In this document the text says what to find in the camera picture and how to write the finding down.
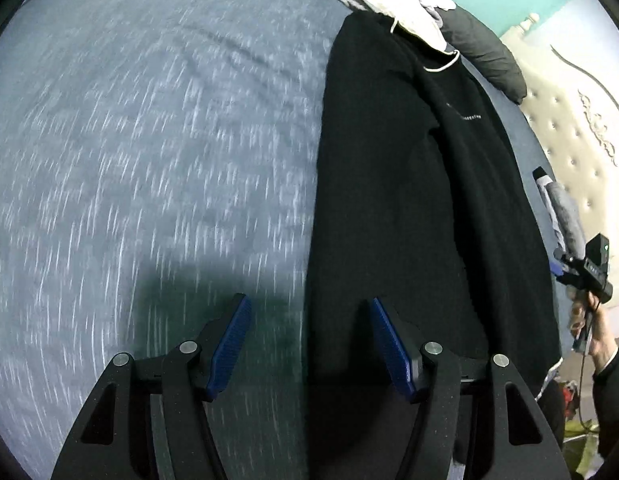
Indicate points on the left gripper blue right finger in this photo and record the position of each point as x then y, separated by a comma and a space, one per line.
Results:
508, 434

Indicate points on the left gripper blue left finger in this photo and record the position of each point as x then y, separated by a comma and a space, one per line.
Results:
146, 419

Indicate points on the black sweater with white trim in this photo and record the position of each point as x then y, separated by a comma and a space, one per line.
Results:
419, 203

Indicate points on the person's right hand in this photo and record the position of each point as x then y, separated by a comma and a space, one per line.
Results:
589, 318

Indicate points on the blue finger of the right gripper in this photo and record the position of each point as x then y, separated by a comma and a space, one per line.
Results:
557, 268

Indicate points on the grey pillow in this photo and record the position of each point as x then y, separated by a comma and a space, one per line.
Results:
563, 213

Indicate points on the person's right forearm black sleeve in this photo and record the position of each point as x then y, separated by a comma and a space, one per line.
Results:
606, 398

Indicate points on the blue-grey bed sheet mattress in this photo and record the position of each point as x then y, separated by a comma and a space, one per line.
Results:
156, 158

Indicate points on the cream tufted headboard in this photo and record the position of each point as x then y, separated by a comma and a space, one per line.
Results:
577, 125

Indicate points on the dark grey rolled duvet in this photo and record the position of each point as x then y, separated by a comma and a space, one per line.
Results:
487, 53

